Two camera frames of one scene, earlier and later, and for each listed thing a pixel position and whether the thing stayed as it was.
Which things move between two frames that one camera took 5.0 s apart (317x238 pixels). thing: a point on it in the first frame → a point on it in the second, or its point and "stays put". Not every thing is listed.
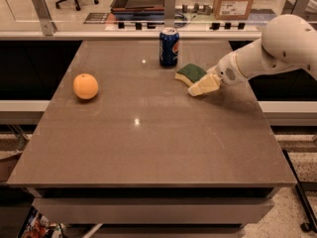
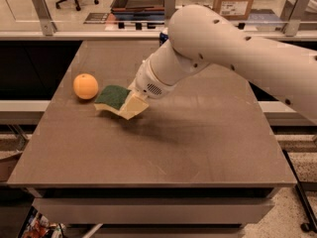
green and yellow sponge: (190, 73) → (110, 98)
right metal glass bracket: (295, 2) stays put
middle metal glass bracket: (169, 8) stays put
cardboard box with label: (233, 2) stays put
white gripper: (226, 70) → (148, 80)
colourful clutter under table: (38, 225) stays put
